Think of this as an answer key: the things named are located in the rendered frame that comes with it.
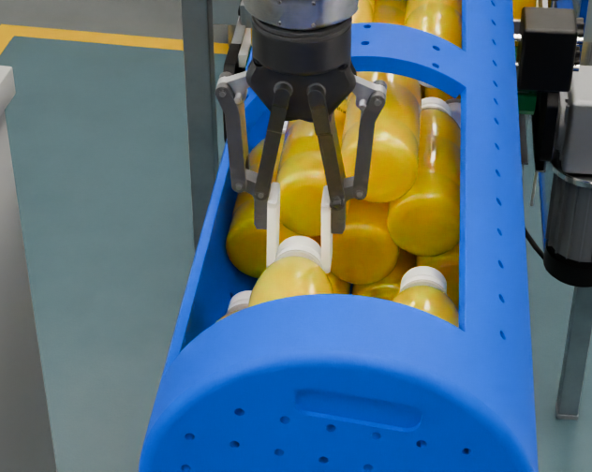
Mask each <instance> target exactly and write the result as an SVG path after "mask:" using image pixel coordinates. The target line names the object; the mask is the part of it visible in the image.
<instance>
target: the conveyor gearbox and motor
mask: <svg viewBox="0 0 592 472"><path fill-rule="evenodd" d="M547 162H548V165H549V167H550V169H551V170H552V171H553V172H554V177H553V184H552V191H551V198H550V206H549V213H548V220H547V227H546V234H545V239H547V240H546V243H545V250H544V253H543V251H542V250H541V249H540V248H539V247H538V245H537V244H536V242H535V241H534V240H533V238H532V237H531V235H530V234H529V232H528V231H527V229H526V227H525V237H526V239H527V240H528V241H529V243H530V244H531V246H532V247H533V249H534V250H535V251H536V252H537V253H538V254H539V256H540V257H541V258H542V259H543V264H544V267H545V269H546V271H547V272H548V273H549V274H550V275H551V276H552V277H554V278H555V279H557V280H558V281H560V282H562V283H564V284H567V285H570V286H574V287H580V288H590V287H592V66H579V72H573V73H572V81H571V88H570V91H569V92H559V104H558V113H557V120H556V128H555V141H554V149H553V155H552V160H551V161H547Z"/></svg>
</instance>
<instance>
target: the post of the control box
mask: <svg viewBox="0 0 592 472"><path fill-rule="evenodd" d="M181 10H182V27H183V44H184V61H185V95H186V112H187V130H188V147H189V164H190V182H191V198H192V215H193V233H194V250H195V254H196V250H197V247H198V243H199V239H200V234H201V230H202V227H203V223H204V219H205V216H206V213H207V209H208V206H209V202H210V198H211V196H212V192H213V188H214V185H215V179H216V175H217V172H218V169H219V167H218V144H217V121H216V97H215V51H214V27H213V3H212V0H181Z"/></svg>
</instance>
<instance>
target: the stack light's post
mask: <svg viewBox="0 0 592 472"><path fill-rule="evenodd" d="M591 332H592V287H590V288H580V287H574V290H573V297H572V303H571V309H570V321H569V327H568V333H567V340H566V345H565V352H564V358H563V364H562V370H561V377H560V383H559V389H558V395H557V401H556V402H555V409H556V418H557V419H564V420H578V411H579V405H580V400H581V394H582V387H583V382H584V376H585V366H586V360H587V354H588V349H589V343H590V337H591Z"/></svg>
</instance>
